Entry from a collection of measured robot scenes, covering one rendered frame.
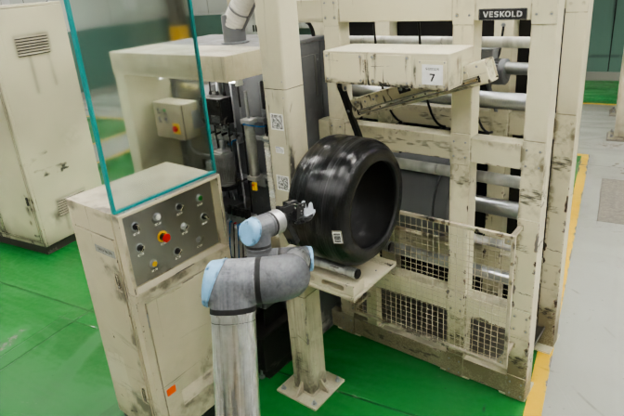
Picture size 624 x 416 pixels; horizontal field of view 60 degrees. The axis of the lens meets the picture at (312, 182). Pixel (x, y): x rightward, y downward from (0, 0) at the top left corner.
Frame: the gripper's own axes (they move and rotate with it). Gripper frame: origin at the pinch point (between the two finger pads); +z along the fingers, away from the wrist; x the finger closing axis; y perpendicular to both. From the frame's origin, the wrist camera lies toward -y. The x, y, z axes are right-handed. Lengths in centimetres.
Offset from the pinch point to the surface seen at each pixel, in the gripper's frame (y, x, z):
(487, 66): 56, -45, 54
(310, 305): -63, 26, 33
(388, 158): 16.8, -11.5, 38.3
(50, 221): -89, 324, 47
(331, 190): 9.1, -6.1, 4.0
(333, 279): -34.4, -0.2, 15.1
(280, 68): 54, 28, 14
